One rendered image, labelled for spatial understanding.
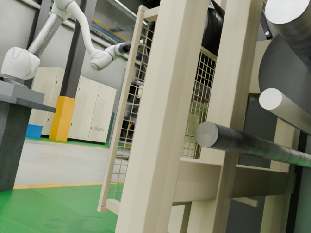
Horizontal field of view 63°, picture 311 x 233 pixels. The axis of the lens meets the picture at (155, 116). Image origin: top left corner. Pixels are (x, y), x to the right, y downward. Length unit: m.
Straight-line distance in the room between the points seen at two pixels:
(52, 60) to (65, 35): 1.17
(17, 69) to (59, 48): 8.63
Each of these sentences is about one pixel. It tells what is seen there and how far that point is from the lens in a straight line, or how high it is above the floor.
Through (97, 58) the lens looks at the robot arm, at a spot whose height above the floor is 1.06.
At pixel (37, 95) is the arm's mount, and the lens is 2.10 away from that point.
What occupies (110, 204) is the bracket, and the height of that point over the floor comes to 0.34.
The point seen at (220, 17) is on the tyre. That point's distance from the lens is 1.47.
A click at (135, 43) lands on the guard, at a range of 0.89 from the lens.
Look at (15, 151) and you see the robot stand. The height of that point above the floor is 0.28.
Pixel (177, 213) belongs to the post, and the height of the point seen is 0.11.
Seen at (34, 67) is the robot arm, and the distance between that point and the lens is 2.26.
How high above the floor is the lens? 0.56
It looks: 5 degrees up
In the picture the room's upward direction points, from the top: 11 degrees clockwise
